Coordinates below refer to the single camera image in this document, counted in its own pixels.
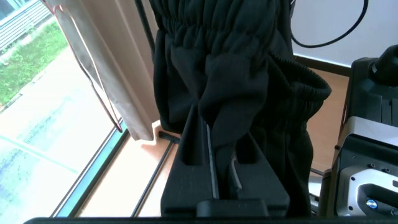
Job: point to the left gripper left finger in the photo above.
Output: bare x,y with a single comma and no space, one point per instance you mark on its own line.
189,183

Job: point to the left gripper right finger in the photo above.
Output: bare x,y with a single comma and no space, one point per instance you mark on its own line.
261,186

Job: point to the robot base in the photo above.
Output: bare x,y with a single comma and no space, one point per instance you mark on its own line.
367,149

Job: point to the black clothes rack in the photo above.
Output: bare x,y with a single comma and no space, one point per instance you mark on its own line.
152,180

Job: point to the beige curtain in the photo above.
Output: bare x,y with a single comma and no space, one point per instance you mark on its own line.
118,62

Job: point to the window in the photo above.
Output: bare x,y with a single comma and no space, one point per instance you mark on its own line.
40,124

